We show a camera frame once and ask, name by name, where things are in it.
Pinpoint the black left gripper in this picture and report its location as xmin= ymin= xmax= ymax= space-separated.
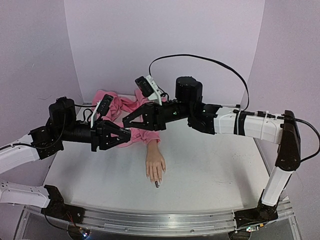
xmin=58 ymin=118 xmax=131 ymax=152

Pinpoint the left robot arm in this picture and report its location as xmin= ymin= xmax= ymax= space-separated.
xmin=0 ymin=94 xmax=131 ymax=223

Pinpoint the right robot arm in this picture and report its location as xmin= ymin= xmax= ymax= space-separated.
xmin=122 ymin=75 xmax=302 ymax=227

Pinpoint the pink hoodie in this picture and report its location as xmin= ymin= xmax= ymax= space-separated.
xmin=89 ymin=84 xmax=168 ymax=149

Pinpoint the mannequin hand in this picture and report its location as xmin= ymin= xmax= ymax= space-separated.
xmin=145 ymin=139 xmax=167 ymax=188

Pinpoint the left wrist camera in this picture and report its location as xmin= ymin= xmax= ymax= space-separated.
xmin=88 ymin=94 xmax=114 ymax=129

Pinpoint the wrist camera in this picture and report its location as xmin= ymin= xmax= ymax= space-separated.
xmin=88 ymin=94 xmax=114 ymax=129
xmin=134 ymin=75 xmax=169 ymax=107

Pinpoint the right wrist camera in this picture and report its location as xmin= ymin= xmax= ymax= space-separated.
xmin=134 ymin=75 xmax=169 ymax=107

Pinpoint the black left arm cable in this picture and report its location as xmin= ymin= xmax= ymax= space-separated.
xmin=0 ymin=103 xmax=98 ymax=151

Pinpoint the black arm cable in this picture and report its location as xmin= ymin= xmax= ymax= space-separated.
xmin=148 ymin=53 xmax=320 ymax=163
xmin=0 ymin=103 xmax=98 ymax=151

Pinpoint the aluminium front rail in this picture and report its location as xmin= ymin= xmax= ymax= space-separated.
xmin=14 ymin=200 xmax=301 ymax=240

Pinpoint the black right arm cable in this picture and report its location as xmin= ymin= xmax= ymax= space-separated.
xmin=148 ymin=53 xmax=320 ymax=163

